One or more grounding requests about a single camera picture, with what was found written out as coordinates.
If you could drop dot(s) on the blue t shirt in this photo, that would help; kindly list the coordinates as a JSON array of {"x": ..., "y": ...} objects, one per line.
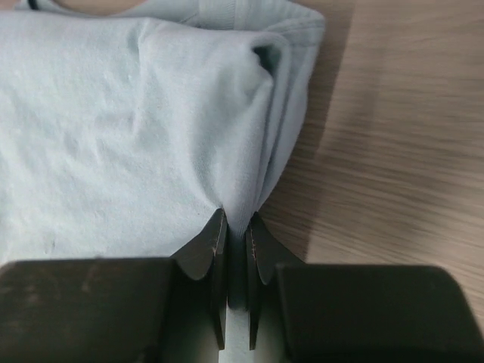
[{"x": 122, "y": 134}]

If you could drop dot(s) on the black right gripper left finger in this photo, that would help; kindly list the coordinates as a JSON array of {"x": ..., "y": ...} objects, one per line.
[{"x": 156, "y": 309}]

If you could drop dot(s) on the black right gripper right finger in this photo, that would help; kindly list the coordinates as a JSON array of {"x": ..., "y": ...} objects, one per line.
[{"x": 302, "y": 312}]

